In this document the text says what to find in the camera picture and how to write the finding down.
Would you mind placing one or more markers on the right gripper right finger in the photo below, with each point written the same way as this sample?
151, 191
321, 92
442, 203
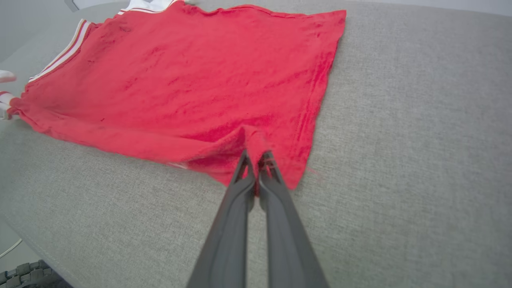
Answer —
288, 248

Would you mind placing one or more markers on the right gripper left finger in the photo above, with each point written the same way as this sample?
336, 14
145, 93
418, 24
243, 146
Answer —
228, 240

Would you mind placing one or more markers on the red white sports shirt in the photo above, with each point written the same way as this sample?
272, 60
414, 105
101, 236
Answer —
180, 80

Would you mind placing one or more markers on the grey fabric sofa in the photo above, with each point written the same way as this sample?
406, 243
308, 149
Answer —
400, 160

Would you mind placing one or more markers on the black treaded wheel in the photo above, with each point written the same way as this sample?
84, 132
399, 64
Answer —
24, 278

